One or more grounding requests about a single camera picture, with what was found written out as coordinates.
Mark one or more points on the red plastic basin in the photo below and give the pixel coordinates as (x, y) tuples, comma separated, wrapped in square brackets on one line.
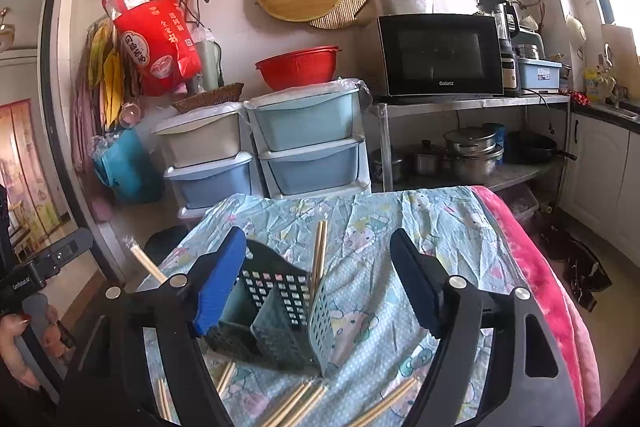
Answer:
[(297, 67)]

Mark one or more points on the yellow hanging bags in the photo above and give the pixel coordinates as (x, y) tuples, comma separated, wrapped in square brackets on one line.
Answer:
[(107, 67)]

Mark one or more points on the white kitchen cabinet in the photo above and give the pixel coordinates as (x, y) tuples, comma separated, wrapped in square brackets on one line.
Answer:
[(600, 167)]

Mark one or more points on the printed light blue tablecloth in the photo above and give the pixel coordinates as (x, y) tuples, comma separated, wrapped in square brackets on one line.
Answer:
[(375, 227)]

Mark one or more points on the black kitchen appliance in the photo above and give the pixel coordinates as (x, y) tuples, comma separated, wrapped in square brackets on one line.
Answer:
[(509, 57)]

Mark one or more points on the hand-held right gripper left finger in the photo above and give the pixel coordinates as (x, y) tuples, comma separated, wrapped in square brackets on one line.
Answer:
[(220, 287)]

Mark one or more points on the dark green plastic utensil basket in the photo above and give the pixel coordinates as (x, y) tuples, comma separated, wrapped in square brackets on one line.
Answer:
[(280, 307)]

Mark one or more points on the black bags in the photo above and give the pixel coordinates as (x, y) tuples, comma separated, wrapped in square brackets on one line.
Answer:
[(580, 267)]

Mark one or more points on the black trash bag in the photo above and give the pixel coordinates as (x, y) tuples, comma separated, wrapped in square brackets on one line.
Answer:
[(167, 247)]

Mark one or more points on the wooden chopstick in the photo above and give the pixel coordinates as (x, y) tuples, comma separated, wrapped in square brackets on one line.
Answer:
[(167, 401), (282, 407), (223, 379), (323, 252), (295, 409), (161, 402), (147, 264), (385, 402), (229, 377), (317, 257), (307, 407)]

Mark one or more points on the red snack package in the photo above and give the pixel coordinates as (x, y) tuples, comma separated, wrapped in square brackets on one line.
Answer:
[(155, 42)]

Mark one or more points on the light blue plastic box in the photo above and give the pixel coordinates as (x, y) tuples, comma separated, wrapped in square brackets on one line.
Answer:
[(540, 74)]

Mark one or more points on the pale green container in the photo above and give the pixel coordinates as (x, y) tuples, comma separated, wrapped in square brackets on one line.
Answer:
[(207, 64)]

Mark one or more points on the clear plastic bin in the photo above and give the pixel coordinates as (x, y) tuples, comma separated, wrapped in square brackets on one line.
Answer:
[(520, 202)]

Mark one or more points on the pink hanging cloth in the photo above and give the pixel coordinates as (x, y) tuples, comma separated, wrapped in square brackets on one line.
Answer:
[(82, 127)]

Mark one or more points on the small steel pot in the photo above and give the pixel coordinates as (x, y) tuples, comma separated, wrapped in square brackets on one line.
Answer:
[(427, 159)]

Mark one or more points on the periwinkle blue storage drawer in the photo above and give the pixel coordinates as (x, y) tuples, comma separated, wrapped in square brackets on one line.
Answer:
[(210, 187)]

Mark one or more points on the brown wicker basket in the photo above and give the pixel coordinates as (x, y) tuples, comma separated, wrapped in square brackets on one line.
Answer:
[(210, 99)]

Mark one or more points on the black frying pan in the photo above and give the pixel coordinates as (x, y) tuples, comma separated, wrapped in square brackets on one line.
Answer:
[(532, 147)]

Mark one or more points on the printed door curtain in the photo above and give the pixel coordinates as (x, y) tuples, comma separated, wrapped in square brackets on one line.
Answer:
[(27, 167)]

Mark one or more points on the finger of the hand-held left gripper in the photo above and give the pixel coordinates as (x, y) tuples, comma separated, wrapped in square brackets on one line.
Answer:
[(67, 247)]

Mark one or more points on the lidded container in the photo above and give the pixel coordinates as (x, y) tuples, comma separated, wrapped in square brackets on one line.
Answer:
[(400, 4)]

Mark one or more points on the pink fluffy blanket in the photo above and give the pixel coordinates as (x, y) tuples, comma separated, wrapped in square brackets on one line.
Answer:
[(540, 287)]

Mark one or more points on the light blue storage drawer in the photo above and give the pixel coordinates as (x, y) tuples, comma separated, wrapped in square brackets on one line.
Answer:
[(315, 172), (305, 122)]

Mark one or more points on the cream storage drawer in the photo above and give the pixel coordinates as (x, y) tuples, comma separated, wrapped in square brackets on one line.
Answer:
[(200, 142)]

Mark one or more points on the teal bag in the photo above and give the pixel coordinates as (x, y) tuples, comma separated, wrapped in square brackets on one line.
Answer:
[(127, 164)]

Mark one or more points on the person's left hand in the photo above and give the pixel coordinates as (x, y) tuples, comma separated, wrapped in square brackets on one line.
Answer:
[(12, 344)]

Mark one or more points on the metal shelf rack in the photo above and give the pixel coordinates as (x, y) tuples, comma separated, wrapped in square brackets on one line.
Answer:
[(475, 103)]

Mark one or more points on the stack of steel pots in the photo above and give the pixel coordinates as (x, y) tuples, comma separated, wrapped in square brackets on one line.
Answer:
[(472, 152)]

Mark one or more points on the pink storage drawer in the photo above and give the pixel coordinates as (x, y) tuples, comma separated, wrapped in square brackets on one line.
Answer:
[(192, 217)]

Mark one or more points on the black microwave oven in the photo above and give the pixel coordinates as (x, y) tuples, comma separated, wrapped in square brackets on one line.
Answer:
[(440, 54)]

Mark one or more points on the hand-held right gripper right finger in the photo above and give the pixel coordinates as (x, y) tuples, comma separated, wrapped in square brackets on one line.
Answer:
[(415, 282)]

